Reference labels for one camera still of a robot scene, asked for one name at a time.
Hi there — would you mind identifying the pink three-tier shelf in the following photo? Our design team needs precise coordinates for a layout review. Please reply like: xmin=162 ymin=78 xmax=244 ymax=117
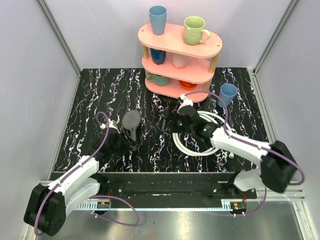
xmin=138 ymin=23 xmax=223 ymax=103

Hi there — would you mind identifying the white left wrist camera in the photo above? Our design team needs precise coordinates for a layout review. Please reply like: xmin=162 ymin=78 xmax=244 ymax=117
xmin=99 ymin=120 xmax=119 ymax=135

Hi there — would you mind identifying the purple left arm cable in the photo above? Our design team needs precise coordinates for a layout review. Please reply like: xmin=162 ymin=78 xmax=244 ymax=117
xmin=33 ymin=111 xmax=141 ymax=237

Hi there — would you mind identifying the grey shower head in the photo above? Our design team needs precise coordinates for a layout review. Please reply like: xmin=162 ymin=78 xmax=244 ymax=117
xmin=122 ymin=109 xmax=142 ymax=142

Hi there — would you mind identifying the blue cup on table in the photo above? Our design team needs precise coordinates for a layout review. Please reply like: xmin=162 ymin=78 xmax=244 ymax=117
xmin=218 ymin=83 xmax=238 ymax=108

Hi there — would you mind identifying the blue cup on shelf top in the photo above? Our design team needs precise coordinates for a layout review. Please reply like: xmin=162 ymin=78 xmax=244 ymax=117
xmin=149 ymin=5 xmax=167 ymax=36

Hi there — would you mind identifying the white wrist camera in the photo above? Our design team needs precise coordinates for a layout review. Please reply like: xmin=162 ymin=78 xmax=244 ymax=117
xmin=99 ymin=120 xmax=119 ymax=135
xmin=177 ymin=94 xmax=194 ymax=113

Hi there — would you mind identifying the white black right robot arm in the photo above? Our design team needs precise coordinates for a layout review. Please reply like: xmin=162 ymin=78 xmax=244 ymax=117
xmin=171 ymin=105 xmax=302 ymax=199

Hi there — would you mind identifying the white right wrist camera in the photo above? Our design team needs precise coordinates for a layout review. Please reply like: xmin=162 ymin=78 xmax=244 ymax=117
xmin=177 ymin=94 xmax=194 ymax=113

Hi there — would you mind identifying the teal ceramic mug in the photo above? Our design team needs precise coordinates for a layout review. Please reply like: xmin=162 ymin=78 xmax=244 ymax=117
xmin=146 ymin=73 xmax=171 ymax=87

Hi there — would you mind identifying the white shower hose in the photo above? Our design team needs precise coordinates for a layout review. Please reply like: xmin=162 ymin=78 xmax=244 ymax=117
xmin=172 ymin=110 xmax=237 ymax=159

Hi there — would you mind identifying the orange bowl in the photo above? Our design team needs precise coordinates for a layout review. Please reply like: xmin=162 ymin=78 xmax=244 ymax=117
xmin=179 ymin=80 xmax=197 ymax=90

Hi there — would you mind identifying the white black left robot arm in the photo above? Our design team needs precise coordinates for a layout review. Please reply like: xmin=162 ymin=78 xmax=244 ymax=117
xmin=23 ymin=127 xmax=129 ymax=237

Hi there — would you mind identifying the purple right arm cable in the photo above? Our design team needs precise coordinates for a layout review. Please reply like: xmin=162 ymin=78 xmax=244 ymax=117
xmin=180 ymin=91 xmax=306 ymax=217

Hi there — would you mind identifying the dark blue cup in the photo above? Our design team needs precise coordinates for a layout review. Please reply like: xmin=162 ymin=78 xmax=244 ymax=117
xmin=150 ymin=48 xmax=166 ymax=65

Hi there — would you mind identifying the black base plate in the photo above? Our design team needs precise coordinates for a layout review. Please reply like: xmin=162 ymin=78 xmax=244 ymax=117
xmin=102 ymin=172 xmax=257 ymax=211

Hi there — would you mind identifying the green mug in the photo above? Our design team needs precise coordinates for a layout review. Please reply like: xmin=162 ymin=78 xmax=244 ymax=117
xmin=183 ymin=16 xmax=211 ymax=46

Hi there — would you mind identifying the pink faceted cup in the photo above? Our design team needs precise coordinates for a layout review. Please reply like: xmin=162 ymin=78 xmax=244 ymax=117
xmin=172 ymin=53 xmax=187 ymax=69

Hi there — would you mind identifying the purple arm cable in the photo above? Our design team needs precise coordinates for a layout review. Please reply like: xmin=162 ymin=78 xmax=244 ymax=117
xmin=33 ymin=111 xmax=141 ymax=237
xmin=180 ymin=91 xmax=306 ymax=217

